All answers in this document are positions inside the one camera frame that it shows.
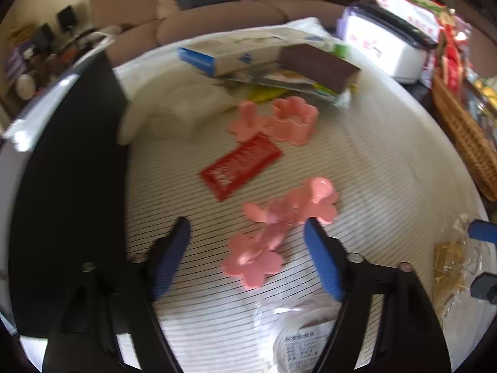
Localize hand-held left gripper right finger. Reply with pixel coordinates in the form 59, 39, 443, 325
304, 218, 453, 373

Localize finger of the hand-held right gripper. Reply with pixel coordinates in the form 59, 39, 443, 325
468, 219, 497, 244
470, 274, 497, 302

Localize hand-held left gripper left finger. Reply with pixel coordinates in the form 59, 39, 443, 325
42, 217, 192, 373

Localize red rectangular plastic mold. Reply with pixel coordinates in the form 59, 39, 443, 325
199, 134, 282, 202

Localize clear bag of gold pieces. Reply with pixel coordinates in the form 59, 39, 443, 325
432, 214, 494, 321

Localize bagged tape roll white label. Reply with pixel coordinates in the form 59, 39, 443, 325
252, 299, 344, 373

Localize wicker basket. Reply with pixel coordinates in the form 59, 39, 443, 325
431, 66, 497, 203

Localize yellow fruit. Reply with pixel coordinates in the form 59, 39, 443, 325
476, 78, 497, 107

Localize white cloth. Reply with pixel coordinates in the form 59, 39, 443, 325
116, 72, 242, 146

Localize red snack packets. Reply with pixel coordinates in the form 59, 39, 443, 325
438, 17, 473, 99

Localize yellow packet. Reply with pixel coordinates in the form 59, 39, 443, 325
248, 86, 290, 104

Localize dark brown box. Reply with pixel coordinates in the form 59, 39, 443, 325
278, 44, 362, 94

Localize white tissue box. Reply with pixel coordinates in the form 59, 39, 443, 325
336, 3, 437, 85

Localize blue and white carton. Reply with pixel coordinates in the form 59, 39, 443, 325
179, 27, 331, 78

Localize white round jar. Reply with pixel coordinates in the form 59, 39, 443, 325
16, 73, 39, 100

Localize red and white packages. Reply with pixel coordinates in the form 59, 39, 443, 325
372, 0, 447, 41

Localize brown sofa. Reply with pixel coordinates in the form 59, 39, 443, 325
87, 0, 346, 71

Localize black power adapter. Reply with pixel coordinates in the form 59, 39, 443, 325
31, 23, 56, 49
56, 5, 78, 32

